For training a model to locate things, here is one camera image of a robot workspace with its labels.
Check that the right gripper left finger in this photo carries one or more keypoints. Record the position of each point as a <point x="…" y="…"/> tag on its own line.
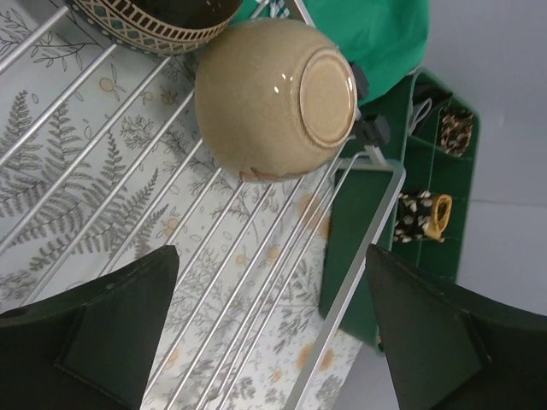
<point x="113" y="345"/>

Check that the dark brown patterned bowl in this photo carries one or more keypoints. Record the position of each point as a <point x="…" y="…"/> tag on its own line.
<point x="156" y="27"/>

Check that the beige bowl back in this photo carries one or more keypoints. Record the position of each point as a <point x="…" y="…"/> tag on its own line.
<point x="274" y="99"/>

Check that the floral patterned table mat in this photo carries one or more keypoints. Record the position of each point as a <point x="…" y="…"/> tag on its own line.
<point x="128" y="171"/>

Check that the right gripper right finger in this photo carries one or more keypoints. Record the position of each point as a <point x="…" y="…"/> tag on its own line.
<point x="450" y="348"/>

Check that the green cloth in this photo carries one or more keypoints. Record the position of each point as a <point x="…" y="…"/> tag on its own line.
<point x="385" y="38"/>

